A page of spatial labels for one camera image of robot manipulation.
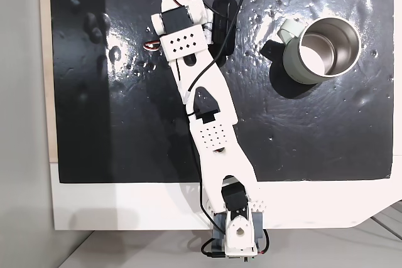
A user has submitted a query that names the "black oval camera box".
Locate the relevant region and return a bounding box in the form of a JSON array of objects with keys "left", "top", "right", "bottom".
[{"left": 207, "top": 0, "right": 239, "bottom": 67}]

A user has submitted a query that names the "beige wooden board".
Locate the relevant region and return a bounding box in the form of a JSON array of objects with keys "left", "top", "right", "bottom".
[{"left": 37, "top": 0, "right": 59, "bottom": 164}]

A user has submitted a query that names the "black glossy mat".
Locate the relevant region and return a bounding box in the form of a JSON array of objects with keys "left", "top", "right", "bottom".
[{"left": 48, "top": 0, "right": 395, "bottom": 184}]

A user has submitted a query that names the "white table board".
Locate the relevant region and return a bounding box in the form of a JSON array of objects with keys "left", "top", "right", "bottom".
[{"left": 50, "top": 161, "right": 402, "bottom": 232}]

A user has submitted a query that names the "pale green steel cup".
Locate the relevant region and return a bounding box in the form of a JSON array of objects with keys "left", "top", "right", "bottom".
[{"left": 276, "top": 17, "right": 362, "bottom": 85}]

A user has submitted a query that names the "dark table clamp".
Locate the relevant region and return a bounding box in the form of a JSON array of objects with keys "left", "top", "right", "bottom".
[{"left": 212, "top": 210, "right": 266, "bottom": 258}]

